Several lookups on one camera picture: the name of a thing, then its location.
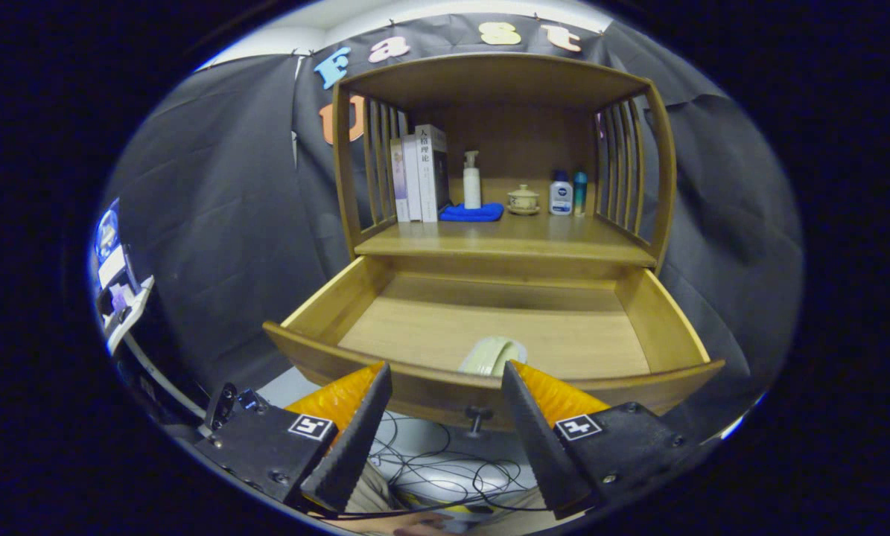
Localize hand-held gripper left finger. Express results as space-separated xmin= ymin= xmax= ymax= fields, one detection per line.
xmin=195 ymin=362 xmax=393 ymax=513

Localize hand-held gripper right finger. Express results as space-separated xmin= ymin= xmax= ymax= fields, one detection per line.
xmin=500 ymin=360 xmax=702 ymax=520

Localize pale green tape dispenser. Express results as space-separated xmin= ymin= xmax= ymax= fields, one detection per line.
xmin=458 ymin=336 xmax=527 ymax=377

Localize wooden drawer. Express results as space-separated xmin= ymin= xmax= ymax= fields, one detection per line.
xmin=263 ymin=253 xmax=727 ymax=436

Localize wooden countertop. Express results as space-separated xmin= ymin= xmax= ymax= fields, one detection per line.
xmin=354 ymin=212 xmax=658 ymax=267

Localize wooden cabinet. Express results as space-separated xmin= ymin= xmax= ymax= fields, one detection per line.
xmin=331 ymin=52 xmax=676 ymax=280

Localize person's khaki trousers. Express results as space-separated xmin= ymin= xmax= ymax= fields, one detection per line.
xmin=344 ymin=462 xmax=397 ymax=514

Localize blue folded cloth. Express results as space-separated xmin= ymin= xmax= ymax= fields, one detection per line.
xmin=439 ymin=202 xmax=505 ymax=223

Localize beige lidded teacup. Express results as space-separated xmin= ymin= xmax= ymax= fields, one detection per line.
xmin=506 ymin=184 xmax=541 ymax=216

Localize white lotion bottle blue cap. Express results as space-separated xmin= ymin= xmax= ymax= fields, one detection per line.
xmin=549 ymin=170 xmax=573 ymax=217

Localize white side shelf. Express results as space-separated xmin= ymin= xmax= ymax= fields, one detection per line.
xmin=106 ymin=275 xmax=155 ymax=354

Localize black backdrop cloth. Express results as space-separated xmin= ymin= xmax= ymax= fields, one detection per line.
xmin=106 ymin=11 xmax=803 ymax=440

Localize lilac book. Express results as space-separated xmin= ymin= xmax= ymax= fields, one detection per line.
xmin=390 ymin=138 xmax=410 ymax=223

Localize white pump bottle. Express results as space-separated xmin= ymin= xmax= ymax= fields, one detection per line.
xmin=463 ymin=150 xmax=483 ymax=210

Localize thin white book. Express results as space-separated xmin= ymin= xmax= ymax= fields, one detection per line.
xmin=402 ymin=134 xmax=423 ymax=222

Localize thick white book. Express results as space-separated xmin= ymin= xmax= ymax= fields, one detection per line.
xmin=415 ymin=124 xmax=450 ymax=223

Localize lit display screen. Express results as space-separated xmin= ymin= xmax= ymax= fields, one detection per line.
xmin=93 ymin=208 xmax=129 ymax=287

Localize black floor cables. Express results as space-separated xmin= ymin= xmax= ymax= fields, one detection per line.
xmin=366 ymin=409 xmax=546 ymax=518

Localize black metal bracket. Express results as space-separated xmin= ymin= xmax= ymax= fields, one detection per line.
xmin=205 ymin=382 xmax=268 ymax=431

